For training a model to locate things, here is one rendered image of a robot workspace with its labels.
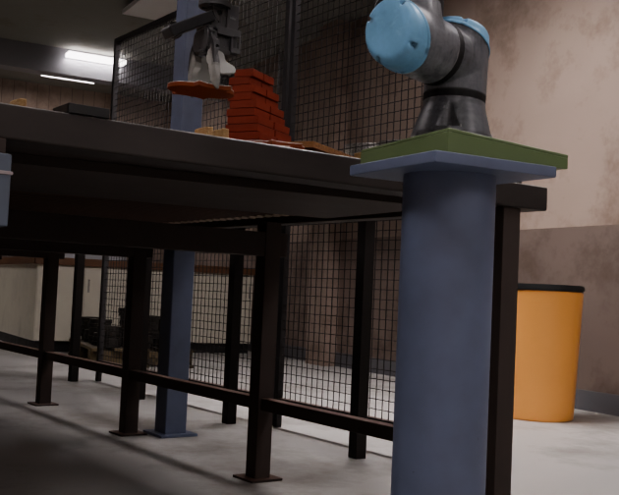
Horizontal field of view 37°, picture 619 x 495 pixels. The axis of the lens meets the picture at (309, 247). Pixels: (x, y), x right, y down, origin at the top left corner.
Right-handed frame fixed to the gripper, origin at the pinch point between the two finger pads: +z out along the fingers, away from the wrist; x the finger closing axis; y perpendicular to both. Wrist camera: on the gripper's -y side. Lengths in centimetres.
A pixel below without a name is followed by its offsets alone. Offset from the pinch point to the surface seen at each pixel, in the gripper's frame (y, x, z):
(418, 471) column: 18, -56, 73
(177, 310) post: 81, 176, 53
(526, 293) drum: 279, 167, 36
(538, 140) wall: 361, 240, -64
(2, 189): -48, -28, 29
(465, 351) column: 24, -61, 52
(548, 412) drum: 290, 159, 98
